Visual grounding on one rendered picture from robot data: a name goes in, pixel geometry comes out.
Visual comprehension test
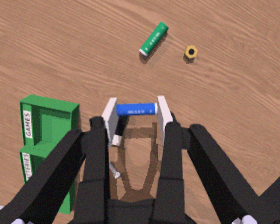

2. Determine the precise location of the yellow hex nut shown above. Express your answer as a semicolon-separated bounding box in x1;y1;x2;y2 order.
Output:
184;45;198;58

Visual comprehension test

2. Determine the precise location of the green aa battery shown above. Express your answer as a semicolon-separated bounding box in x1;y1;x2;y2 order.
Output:
139;22;169;56

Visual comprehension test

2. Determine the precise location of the green three-compartment bin rack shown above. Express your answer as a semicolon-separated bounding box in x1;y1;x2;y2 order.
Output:
19;94;79;215

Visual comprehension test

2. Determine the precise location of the blue aa battery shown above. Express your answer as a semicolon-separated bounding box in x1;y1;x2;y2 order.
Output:
117;103;158;116

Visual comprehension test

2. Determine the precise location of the grey metal bolt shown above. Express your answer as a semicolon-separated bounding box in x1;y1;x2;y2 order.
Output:
109;161;121;178

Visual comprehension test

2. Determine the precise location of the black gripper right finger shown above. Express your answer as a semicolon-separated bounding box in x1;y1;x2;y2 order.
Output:
151;96;280;224

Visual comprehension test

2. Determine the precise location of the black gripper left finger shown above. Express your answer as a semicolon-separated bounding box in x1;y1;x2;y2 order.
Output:
0;98;119;224

